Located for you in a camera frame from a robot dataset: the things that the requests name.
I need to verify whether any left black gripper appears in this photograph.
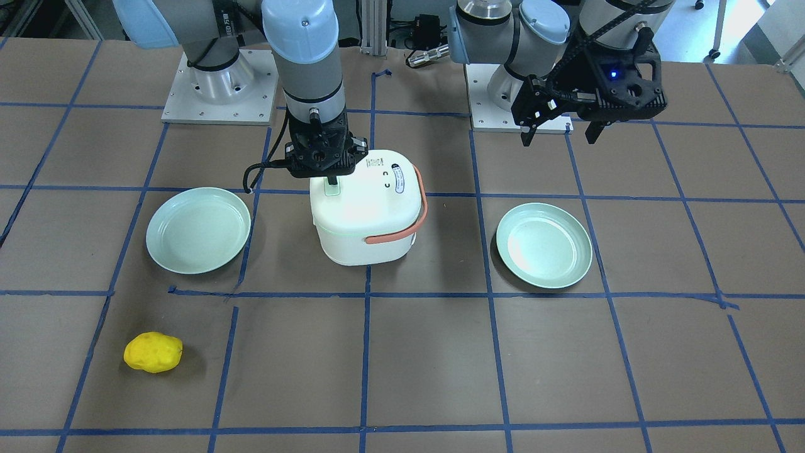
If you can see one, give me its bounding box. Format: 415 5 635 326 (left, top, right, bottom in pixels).
511 28 667 147

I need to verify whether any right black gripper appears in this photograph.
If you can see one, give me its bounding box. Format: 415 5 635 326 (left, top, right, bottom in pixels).
285 113 369 186

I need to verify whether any white rice cooker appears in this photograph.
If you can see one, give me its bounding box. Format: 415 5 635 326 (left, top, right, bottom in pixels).
309 149 428 266

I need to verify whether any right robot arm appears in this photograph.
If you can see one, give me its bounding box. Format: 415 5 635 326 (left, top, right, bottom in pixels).
113 1 368 186

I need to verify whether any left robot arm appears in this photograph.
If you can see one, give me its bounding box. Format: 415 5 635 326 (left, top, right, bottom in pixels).
448 1 673 147

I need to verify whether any green plate far side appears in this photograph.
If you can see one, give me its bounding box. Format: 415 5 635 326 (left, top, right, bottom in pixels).
495 203 593 289

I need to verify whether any green plate near potato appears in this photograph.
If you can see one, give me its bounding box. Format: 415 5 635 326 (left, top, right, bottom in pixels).
145 187 252 275

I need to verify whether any yellow toy potato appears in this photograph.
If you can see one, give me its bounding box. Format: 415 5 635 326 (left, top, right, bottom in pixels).
123 332 184 374

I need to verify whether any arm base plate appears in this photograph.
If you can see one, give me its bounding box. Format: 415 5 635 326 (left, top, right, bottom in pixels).
161 50 279 126
464 63 574 134

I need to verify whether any aluminium frame post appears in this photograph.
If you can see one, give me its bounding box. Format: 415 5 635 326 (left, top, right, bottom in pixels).
358 1 389 59

